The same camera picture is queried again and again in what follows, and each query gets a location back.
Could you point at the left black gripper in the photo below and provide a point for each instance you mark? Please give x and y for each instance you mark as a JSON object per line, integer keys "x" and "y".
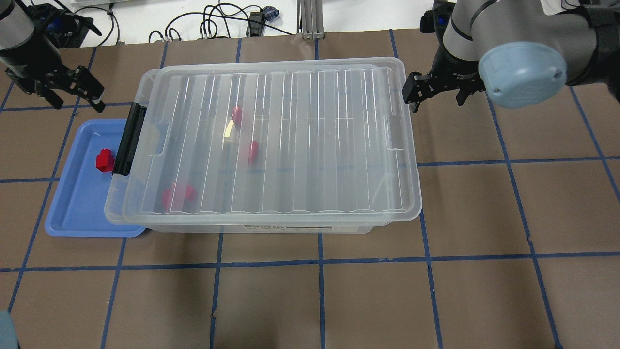
{"x": 25, "y": 60}

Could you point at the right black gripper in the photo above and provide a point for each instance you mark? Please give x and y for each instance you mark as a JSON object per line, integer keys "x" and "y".
{"x": 453, "y": 66}

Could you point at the red block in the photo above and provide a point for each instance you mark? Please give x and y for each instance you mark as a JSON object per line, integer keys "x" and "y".
{"x": 105, "y": 161}
{"x": 184, "y": 191}
{"x": 253, "y": 152}
{"x": 236, "y": 116}

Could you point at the clear plastic box lid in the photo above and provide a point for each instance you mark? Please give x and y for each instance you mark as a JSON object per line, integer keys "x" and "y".
{"x": 271, "y": 140}

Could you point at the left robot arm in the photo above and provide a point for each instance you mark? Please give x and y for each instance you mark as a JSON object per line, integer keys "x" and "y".
{"x": 16, "y": 26}

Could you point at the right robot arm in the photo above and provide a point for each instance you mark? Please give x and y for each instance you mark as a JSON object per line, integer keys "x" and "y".
{"x": 515, "y": 52}

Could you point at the blue plastic tray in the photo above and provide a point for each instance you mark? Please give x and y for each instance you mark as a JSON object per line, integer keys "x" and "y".
{"x": 77, "y": 208}

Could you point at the clear plastic storage box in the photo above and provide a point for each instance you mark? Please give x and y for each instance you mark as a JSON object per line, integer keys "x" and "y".
{"x": 242, "y": 228}

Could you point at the black box latch handle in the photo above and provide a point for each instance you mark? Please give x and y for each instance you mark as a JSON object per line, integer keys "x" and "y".
{"x": 129, "y": 140}

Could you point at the aluminium frame post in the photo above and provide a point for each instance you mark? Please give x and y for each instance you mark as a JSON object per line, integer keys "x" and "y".
{"x": 310, "y": 15}

